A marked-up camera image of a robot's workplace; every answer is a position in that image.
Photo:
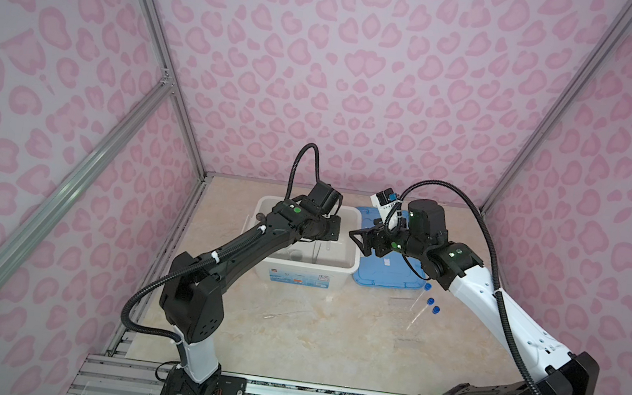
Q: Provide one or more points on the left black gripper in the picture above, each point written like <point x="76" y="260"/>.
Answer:
<point x="335" y="221"/>

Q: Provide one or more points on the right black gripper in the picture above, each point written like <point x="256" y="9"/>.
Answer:
<point x="380" y="232"/>

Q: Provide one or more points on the white plastic storage bin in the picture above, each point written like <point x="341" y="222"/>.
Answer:
<point x="326" y="265"/>

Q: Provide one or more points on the small white ceramic crucible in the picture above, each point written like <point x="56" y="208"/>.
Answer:
<point x="295" y="255"/>

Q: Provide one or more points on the clear plastic pipette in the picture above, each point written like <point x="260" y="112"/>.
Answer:
<point x="285" y="314"/>

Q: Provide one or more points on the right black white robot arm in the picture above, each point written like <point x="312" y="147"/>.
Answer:
<point x="546" y="366"/>

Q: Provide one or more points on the blue plastic bin lid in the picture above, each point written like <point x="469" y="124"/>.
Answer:
<point x="389" y="272"/>

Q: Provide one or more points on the clear plastic bag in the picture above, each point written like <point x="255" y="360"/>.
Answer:
<point x="408" y="338"/>

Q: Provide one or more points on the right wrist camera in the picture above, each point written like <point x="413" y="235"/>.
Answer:
<point x="388" y="205"/>

